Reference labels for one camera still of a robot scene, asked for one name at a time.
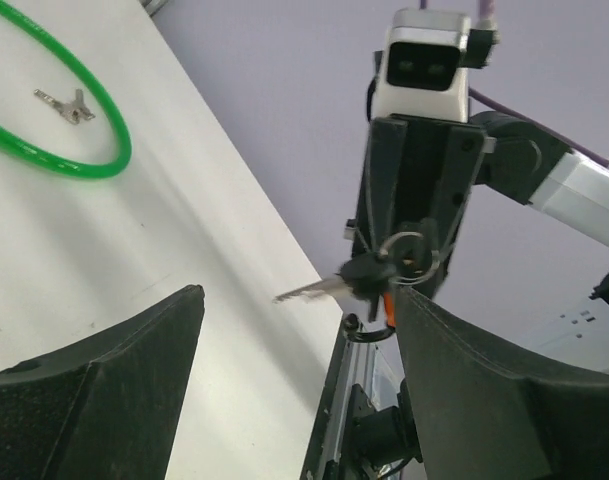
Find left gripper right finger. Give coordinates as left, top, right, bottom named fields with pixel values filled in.
left=395, top=288, right=609, bottom=479

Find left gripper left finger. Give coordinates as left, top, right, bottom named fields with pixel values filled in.
left=0, top=285, right=205, bottom=479

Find orange black padlock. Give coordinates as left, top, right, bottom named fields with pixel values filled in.
left=341, top=293, right=396, bottom=344

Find black head key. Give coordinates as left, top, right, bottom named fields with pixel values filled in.
left=273, top=231, right=441, bottom=303

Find green cable lock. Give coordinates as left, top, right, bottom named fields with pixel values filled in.
left=0, top=1, right=132, bottom=180

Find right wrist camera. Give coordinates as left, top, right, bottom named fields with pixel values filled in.
left=366, top=1, right=499, bottom=123

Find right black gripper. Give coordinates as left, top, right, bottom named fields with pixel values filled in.
left=349, top=115, right=486, bottom=299

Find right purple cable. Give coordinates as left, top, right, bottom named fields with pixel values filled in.
left=418, top=0, right=609, bottom=176

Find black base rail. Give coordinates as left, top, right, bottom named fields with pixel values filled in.
left=300, top=327, right=423, bottom=480

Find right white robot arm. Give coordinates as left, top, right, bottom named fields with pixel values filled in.
left=347, top=111, right=609, bottom=298

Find green lock keys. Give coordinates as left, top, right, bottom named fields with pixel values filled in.
left=33, top=89, right=95, bottom=125

